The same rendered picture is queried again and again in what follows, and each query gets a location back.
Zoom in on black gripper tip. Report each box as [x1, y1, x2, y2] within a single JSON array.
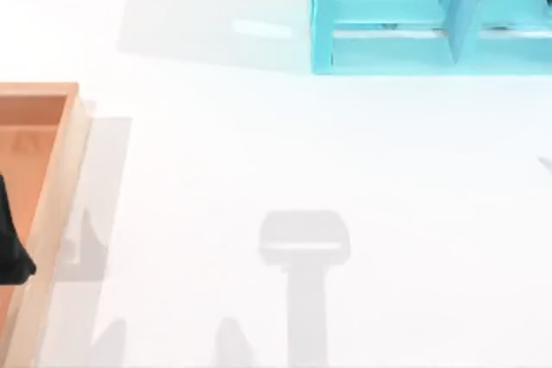
[[0, 174, 37, 287]]

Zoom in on shallow salmon-coloured box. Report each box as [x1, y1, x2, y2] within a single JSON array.
[[0, 81, 93, 368]]

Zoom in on light blue rack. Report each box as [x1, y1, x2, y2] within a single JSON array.
[[308, 0, 552, 78]]

